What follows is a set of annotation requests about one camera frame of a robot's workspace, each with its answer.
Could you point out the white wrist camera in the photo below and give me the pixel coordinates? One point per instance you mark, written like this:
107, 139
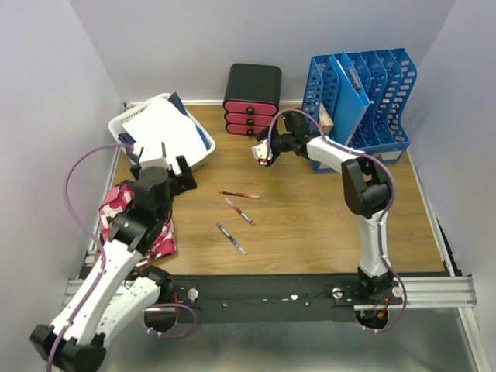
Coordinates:
262, 153
151, 154

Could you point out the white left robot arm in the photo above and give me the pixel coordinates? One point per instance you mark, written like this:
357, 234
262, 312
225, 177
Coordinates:
78, 338

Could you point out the pink gel pen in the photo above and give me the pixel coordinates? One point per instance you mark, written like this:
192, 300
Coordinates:
239, 211

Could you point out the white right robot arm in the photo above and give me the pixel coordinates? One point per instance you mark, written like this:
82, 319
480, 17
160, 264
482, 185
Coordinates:
368, 187

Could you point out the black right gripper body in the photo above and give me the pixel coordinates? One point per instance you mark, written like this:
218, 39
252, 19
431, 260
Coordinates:
280, 144

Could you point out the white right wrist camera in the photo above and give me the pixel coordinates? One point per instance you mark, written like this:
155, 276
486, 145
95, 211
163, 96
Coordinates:
262, 153

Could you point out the pink camouflage cloth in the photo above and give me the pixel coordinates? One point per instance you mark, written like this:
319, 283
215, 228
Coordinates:
115, 201

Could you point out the navy blue cloth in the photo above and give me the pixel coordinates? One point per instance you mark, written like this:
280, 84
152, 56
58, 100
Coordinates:
178, 104

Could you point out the orange red gel pen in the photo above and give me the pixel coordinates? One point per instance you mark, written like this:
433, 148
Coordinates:
239, 194

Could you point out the blue magazine file rack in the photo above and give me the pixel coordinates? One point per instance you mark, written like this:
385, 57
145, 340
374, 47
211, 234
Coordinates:
388, 77

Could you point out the white plastic basket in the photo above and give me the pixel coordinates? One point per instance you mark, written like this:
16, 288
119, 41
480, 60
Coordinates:
162, 128

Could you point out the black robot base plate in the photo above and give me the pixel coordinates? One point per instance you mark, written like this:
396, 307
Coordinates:
273, 298

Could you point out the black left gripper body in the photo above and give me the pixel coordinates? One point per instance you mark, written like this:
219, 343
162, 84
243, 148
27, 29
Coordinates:
175, 181

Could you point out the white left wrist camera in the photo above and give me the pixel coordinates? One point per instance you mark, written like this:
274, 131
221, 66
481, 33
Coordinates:
151, 154

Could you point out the blue gel pen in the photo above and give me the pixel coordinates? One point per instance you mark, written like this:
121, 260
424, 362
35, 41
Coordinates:
231, 238

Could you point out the blue file folder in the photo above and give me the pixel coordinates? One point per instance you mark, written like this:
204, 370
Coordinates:
351, 99

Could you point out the orange cover paperback book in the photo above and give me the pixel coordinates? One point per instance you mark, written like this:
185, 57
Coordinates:
325, 120

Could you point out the black pink drawer cabinet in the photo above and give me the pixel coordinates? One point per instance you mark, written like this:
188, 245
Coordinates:
252, 98

